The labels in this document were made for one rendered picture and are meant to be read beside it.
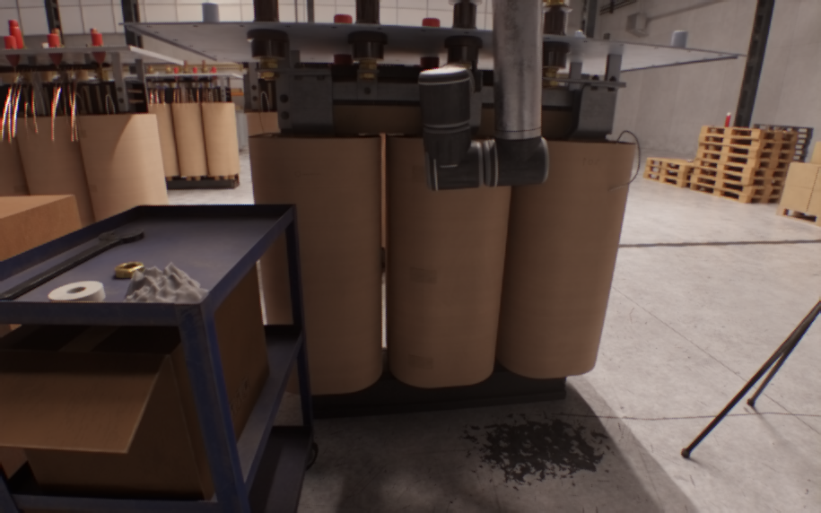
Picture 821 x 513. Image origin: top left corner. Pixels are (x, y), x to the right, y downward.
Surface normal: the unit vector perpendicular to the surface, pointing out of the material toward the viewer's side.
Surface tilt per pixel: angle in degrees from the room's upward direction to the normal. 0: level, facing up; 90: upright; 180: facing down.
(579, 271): 90
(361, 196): 90
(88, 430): 26
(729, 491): 0
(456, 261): 90
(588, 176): 90
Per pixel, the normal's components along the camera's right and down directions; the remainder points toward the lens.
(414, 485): 0.02, -0.95
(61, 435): 0.03, -0.70
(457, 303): 0.13, 0.33
